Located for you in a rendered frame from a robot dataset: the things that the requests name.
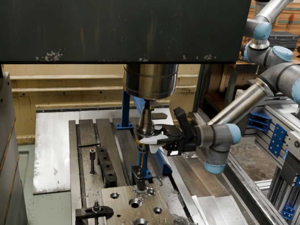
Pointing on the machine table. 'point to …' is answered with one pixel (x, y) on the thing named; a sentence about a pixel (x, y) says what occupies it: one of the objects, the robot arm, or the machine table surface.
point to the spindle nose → (150, 80)
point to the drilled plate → (126, 190)
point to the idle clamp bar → (108, 181)
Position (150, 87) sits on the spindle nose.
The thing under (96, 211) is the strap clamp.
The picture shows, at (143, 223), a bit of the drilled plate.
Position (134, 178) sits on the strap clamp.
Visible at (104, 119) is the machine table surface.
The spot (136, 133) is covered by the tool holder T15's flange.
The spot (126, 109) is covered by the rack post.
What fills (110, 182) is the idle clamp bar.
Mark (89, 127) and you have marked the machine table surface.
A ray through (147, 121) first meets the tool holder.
